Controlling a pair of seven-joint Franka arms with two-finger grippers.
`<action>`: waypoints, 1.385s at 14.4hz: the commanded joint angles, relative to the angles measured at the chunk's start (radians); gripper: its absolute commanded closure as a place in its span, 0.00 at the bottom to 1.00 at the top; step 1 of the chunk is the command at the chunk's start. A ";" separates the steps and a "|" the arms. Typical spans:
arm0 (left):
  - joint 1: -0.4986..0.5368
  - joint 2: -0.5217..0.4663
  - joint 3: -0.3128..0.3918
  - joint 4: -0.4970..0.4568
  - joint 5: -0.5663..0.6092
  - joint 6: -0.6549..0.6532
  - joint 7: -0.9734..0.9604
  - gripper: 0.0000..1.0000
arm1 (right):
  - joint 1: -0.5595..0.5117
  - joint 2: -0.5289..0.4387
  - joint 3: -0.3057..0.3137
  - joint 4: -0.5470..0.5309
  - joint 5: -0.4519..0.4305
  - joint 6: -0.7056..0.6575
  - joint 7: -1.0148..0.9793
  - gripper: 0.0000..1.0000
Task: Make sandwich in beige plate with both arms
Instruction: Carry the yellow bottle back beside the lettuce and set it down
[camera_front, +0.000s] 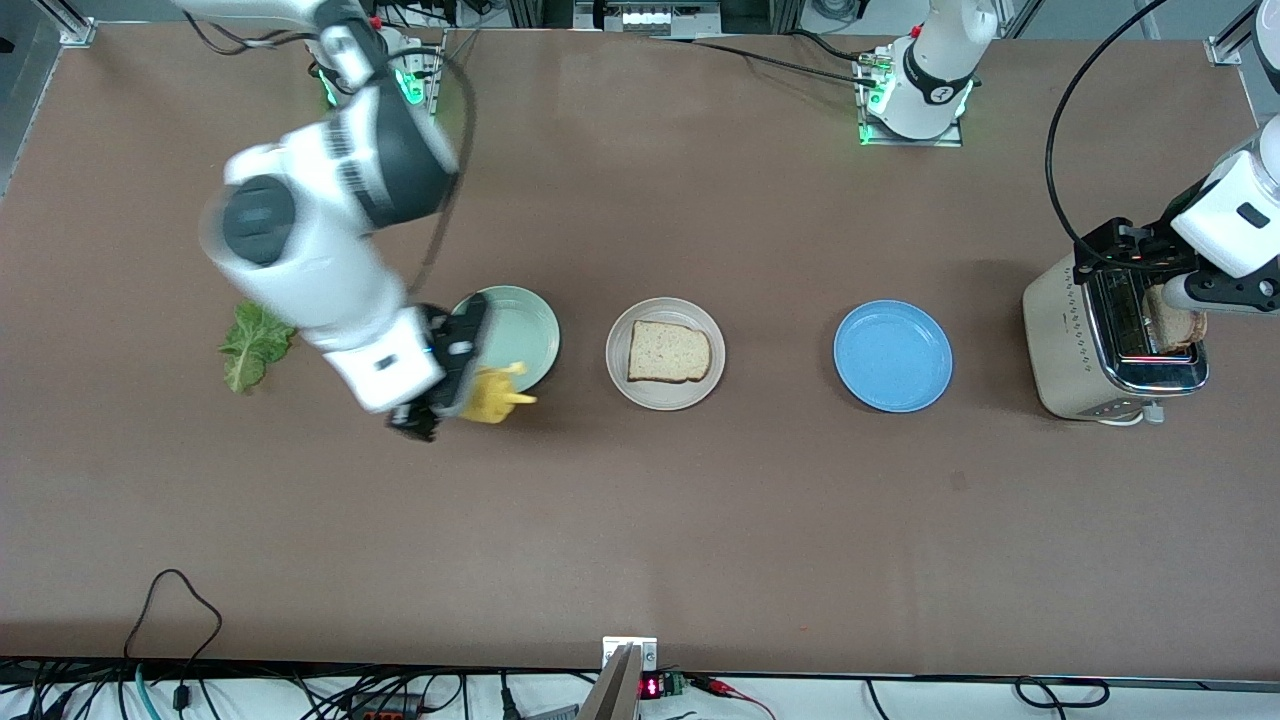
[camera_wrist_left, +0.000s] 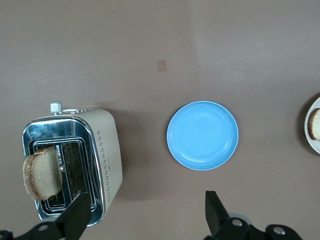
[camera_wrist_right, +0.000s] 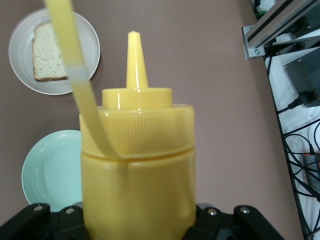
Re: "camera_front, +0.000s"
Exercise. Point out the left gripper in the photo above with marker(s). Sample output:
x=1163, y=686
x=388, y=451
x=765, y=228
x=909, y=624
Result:
x=1122, y=247

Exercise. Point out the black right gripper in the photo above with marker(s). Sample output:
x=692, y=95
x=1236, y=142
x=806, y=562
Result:
x=456, y=352

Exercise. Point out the yellow mustard squeeze bottle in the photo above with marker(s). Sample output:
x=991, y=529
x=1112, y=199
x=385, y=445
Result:
x=490, y=400

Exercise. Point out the brown bread slice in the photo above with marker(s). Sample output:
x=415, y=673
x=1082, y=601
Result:
x=668, y=352
x=1180, y=325

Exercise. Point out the green lettuce leaf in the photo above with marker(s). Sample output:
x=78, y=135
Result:
x=245, y=350

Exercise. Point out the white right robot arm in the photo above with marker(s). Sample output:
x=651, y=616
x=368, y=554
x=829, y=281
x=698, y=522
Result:
x=320, y=250

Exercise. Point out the pale green plate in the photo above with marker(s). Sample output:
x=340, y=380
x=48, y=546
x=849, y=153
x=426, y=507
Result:
x=520, y=330

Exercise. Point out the beige plate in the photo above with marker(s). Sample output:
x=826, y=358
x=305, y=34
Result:
x=665, y=400

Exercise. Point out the blue plate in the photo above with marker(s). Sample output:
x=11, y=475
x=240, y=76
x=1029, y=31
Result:
x=893, y=356

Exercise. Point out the beige chrome toaster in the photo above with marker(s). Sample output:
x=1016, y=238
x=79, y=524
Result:
x=1060, y=350

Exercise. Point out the grey metal bar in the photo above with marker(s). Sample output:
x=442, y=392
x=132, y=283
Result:
x=615, y=695

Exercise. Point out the red LED display module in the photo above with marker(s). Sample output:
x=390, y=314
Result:
x=652, y=687

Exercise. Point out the black rack device white lights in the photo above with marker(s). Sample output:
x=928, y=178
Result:
x=645, y=18

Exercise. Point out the aluminium frame extrusion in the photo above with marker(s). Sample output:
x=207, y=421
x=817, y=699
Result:
x=1225, y=48
x=78, y=28

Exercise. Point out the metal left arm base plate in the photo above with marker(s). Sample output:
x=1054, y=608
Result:
x=910, y=143

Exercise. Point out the silver bracket plate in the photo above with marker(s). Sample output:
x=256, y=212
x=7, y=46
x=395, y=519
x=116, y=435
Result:
x=612, y=650

